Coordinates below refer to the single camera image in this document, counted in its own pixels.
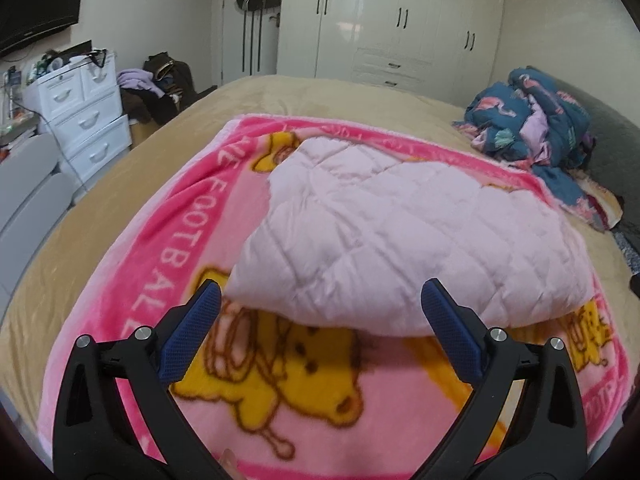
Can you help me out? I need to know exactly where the pink quilted jacket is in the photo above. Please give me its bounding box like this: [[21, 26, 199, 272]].
[[224, 136, 594, 337]]

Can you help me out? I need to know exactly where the left hand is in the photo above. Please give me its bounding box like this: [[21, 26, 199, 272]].
[[219, 448, 246, 480]]

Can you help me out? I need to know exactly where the pink bear fleece blanket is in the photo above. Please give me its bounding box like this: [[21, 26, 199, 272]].
[[37, 114, 631, 479]]

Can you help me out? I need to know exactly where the grey quilted headboard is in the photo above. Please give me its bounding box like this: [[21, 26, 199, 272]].
[[524, 65, 639, 244]]

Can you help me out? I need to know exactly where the blue flamingo quilt pile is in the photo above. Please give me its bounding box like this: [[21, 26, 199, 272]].
[[454, 67, 624, 232]]

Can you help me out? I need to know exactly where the white drawer chest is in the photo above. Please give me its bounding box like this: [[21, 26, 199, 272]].
[[24, 49, 132, 190]]

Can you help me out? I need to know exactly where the white door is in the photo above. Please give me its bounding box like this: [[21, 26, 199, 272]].
[[212, 0, 281, 87]]

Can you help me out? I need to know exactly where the white wardrobe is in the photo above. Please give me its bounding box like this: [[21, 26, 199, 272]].
[[277, 0, 504, 106]]

